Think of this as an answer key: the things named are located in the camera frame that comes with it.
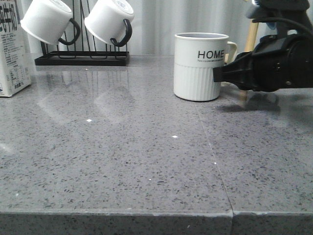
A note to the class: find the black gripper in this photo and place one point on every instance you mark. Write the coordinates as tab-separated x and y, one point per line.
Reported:
277	64

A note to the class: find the white HOME ceramic mug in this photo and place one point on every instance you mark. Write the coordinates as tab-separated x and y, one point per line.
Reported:
196	54

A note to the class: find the white milk carton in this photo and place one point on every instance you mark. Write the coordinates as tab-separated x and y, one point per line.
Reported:
14	72

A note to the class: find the wooden mug tree stand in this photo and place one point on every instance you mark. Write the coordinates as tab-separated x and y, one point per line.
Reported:
250	41

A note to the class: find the right white hanging mug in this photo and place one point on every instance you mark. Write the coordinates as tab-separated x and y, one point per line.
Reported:
110	22

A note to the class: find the white hanging mug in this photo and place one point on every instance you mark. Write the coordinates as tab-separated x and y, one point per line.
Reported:
47	20
110	22

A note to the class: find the left white hanging mug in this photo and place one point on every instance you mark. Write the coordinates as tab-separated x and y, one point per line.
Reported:
47	20

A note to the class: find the black wire mug rack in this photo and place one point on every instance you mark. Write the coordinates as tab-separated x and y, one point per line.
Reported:
87	50

